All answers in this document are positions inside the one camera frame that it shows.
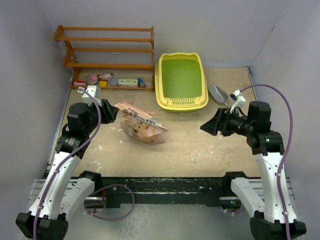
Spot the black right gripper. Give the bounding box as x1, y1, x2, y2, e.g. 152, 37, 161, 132
200, 107, 254, 137

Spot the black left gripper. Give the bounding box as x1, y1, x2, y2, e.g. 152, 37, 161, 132
83, 98, 119, 135

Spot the grey metal litter scoop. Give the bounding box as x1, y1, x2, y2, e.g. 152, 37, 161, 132
208, 84, 231, 108

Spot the pink cat litter bag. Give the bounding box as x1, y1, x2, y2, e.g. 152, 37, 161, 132
115, 101, 166, 144

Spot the white bag sealing clip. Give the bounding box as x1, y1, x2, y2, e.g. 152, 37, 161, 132
122, 109, 168, 132

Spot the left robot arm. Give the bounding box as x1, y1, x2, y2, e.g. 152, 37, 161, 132
15, 99, 119, 240

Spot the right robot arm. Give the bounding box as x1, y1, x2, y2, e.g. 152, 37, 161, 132
200, 101, 307, 240

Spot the white rectangular box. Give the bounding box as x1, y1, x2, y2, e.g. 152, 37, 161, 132
118, 79, 139, 88

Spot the red white small box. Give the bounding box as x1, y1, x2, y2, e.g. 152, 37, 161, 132
73, 80, 86, 87

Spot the yellow green litter box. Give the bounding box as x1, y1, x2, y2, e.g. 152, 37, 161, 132
154, 52, 209, 113

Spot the yellow sponge block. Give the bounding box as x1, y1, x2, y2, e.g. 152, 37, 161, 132
99, 80, 108, 88

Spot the clear plastic cup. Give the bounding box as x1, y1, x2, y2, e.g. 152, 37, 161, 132
107, 75, 119, 87

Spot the pink small package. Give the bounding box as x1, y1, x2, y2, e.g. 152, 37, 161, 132
91, 74, 99, 84

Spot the blue grey bottle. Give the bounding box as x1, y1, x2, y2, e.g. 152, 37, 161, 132
137, 78, 146, 88

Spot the wooden shelf rack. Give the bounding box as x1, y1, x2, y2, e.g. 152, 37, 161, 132
54, 25, 155, 92

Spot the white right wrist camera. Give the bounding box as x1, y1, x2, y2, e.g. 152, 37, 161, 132
229, 89, 246, 112

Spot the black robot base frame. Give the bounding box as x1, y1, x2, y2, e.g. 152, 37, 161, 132
72, 170, 253, 210

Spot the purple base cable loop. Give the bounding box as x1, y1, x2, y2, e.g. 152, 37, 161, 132
83, 184, 136, 222

